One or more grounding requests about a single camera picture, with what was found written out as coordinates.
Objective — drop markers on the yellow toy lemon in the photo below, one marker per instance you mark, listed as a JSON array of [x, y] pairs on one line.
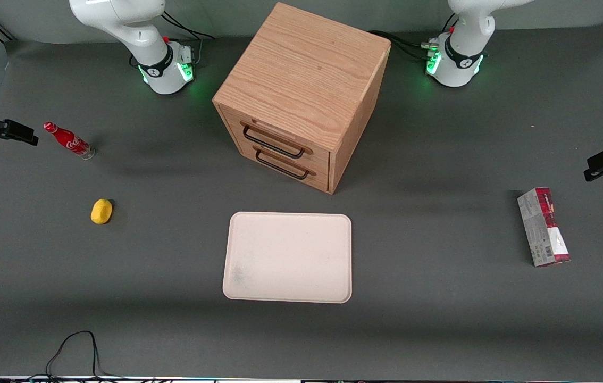
[[101, 211]]

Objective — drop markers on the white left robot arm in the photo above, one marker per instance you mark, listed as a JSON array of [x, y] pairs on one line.
[[466, 32]]

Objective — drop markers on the red coke bottle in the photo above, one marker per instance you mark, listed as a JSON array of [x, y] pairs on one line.
[[70, 141]]

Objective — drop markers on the red tartan cardboard box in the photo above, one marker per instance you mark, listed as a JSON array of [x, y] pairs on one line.
[[543, 229]]

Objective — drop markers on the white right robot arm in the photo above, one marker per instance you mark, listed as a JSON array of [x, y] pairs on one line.
[[120, 21]]

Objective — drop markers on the beige plastic tray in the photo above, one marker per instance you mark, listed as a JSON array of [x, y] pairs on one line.
[[288, 258]]

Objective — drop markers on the wooden drawer front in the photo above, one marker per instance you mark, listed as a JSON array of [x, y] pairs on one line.
[[320, 157], [320, 178]]

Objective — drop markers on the wooden drawer cabinet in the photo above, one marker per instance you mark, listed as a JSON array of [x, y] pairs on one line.
[[301, 74]]

